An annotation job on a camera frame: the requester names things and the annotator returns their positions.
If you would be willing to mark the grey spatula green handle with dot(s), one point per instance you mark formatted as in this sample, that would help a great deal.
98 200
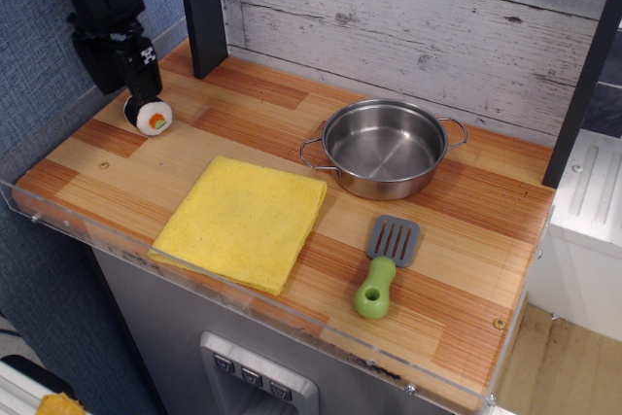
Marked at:
392 245

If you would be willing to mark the silver toy dispenser panel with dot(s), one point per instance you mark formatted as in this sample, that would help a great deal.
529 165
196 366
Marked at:
244 382

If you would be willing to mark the white ribbed side shelf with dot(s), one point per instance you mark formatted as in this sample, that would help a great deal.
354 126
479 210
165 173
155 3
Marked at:
588 198

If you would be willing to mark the plush sushi roll toy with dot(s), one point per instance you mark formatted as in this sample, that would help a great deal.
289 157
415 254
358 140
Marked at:
151 118

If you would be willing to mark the clear acrylic guard rail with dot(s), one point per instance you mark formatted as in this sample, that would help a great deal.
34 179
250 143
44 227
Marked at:
391 306

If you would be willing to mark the black right vertical post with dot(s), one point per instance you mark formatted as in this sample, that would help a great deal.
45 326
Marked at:
579 104

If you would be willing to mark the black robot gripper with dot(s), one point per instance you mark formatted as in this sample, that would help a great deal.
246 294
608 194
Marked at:
108 39

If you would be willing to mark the black vertical post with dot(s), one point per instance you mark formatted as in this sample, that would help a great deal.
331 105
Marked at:
579 104
206 28

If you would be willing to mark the yellow folded cloth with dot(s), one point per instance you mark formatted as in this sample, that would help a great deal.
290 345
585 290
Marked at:
244 222

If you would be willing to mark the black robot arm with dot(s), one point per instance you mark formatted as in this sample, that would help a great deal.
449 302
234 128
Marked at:
110 41

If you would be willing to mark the black left vertical post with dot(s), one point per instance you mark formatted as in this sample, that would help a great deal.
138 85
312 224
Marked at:
206 28

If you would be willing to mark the stainless steel pot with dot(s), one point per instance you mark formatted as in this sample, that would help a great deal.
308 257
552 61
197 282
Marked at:
381 149

